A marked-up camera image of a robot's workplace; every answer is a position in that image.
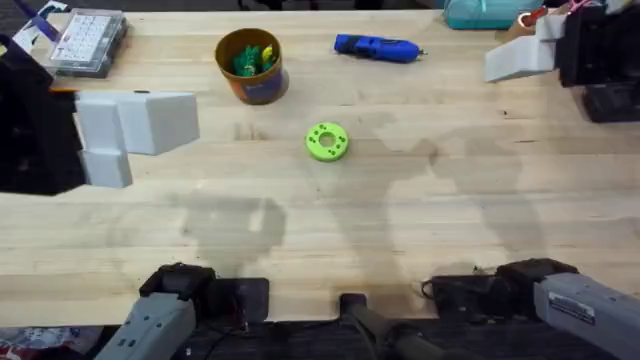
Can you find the orange and white tool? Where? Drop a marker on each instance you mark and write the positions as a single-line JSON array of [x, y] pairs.
[[531, 17]]

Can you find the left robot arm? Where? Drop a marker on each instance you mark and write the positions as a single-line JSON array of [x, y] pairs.
[[150, 325]]

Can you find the blue electric screwdriver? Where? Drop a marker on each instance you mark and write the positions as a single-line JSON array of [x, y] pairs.
[[377, 48]]

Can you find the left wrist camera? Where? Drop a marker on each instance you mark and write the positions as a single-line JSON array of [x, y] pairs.
[[22, 65]]

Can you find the teal soft bag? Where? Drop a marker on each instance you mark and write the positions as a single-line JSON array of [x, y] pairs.
[[480, 14]]

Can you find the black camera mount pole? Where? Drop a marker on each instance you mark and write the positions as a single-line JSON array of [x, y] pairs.
[[380, 327]]

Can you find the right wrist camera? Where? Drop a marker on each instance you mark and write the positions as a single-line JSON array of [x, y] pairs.
[[612, 104]]

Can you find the brown cardboard piece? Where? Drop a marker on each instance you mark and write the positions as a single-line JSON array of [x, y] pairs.
[[515, 34]]

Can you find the green disc with holes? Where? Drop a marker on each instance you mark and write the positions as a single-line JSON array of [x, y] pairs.
[[320, 150]]

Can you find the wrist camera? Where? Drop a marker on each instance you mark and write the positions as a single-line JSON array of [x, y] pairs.
[[22, 65], [612, 104]]

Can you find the black rail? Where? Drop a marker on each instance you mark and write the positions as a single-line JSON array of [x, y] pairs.
[[300, 342]]

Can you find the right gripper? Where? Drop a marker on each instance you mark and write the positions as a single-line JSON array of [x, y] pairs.
[[600, 47]]

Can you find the white packet with blue tool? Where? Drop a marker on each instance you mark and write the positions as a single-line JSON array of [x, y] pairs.
[[35, 27]]

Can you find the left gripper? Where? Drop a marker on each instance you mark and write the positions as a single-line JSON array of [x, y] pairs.
[[35, 145]]

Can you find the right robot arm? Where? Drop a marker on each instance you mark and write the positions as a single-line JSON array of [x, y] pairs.
[[585, 310]]

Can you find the colourful printed sheet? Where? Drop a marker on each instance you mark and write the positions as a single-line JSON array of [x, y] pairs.
[[40, 342]]

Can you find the brown tub with toys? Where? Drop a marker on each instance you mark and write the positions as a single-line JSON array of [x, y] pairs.
[[252, 67]]

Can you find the clear plastic parts box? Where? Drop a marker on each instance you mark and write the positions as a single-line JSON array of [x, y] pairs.
[[87, 42]]

